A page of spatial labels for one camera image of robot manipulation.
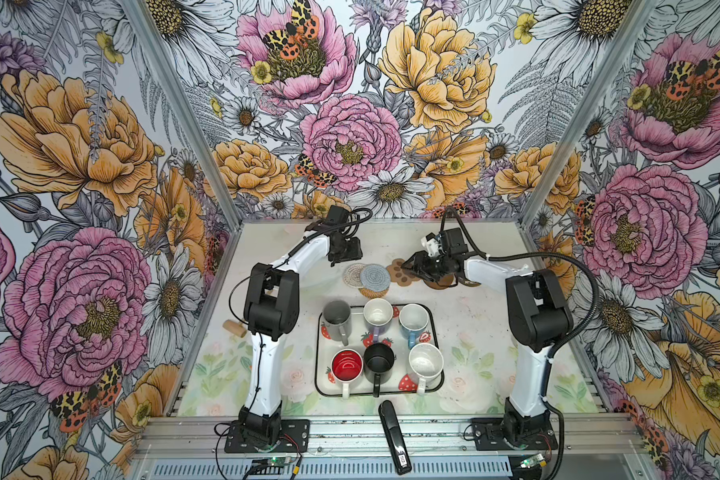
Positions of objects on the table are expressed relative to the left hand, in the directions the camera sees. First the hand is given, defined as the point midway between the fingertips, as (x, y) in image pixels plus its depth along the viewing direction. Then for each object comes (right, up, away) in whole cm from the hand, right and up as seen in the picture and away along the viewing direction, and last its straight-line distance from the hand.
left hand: (354, 261), depth 100 cm
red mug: (-1, -28, -17) cm, 33 cm away
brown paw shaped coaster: (+16, -5, +5) cm, 17 cm away
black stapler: (+11, -42, -31) cm, 53 cm away
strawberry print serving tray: (+14, -32, -17) cm, 39 cm away
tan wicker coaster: (+6, -11, +1) cm, 13 cm away
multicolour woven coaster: (-1, -5, +5) cm, 7 cm away
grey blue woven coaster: (+7, -6, +2) cm, 9 cm away
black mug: (+7, -29, -15) cm, 33 cm away
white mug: (+21, -28, -15) cm, 38 cm away
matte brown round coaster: (+31, -7, +4) cm, 32 cm away
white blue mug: (+18, -17, -10) cm, 27 cm away
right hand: (+17, -4, -3) cm, 18 cm away
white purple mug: (+7, -16, -6) cm, 19 cm away
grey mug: (-5, -16, -11) cm, 20 cm away
